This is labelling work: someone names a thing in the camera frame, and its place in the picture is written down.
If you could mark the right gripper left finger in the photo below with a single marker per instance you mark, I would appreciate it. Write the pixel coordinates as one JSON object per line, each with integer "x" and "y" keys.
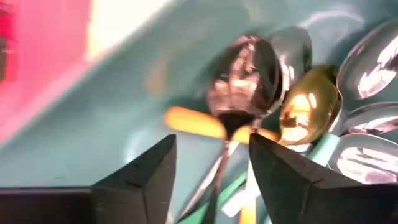
{"x": 93, "y": 205}

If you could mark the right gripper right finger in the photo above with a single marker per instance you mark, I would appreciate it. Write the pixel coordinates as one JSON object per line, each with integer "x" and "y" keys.
{"x": 311, "y": 199}

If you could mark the wooden spatula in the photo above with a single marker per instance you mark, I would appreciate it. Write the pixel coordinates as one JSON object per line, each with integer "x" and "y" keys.
{"x": 192, "y": 121}

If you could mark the black spoon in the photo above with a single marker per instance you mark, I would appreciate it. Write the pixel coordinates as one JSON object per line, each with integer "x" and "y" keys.
{"x": 245, "y": 81}

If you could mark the gold metal spoon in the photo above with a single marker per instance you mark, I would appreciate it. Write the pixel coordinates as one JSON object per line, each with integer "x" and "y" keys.
{"x": 308, "y": 109}

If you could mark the teal plastic bin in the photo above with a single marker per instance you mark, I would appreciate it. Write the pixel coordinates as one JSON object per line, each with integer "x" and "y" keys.
{"x": 124, "y": 109}

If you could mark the pink plastic tray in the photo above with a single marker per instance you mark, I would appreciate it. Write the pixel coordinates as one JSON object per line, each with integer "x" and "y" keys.
{"x": 40, "y": 56}

